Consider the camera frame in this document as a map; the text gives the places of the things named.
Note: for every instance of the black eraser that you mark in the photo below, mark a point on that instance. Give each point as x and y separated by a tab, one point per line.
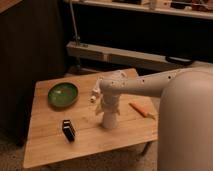
68	130

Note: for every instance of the metal shelf rack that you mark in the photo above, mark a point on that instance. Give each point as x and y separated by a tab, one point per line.
143	37

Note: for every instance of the dark cabinet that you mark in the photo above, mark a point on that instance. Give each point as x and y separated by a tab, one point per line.
31	49

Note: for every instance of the white ceramic cup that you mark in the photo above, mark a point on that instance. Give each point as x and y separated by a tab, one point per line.
109	120

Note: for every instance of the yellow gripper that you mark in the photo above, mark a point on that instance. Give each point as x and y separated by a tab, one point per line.
108	104

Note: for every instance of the wooden folding table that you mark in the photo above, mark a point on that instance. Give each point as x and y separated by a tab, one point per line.
46	142

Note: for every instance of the green bowl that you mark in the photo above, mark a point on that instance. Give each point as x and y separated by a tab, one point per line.
62	95

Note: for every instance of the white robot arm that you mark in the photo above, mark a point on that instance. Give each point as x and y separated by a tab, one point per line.
185	126

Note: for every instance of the orange carrot toy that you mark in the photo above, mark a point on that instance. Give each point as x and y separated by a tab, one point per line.
141	111

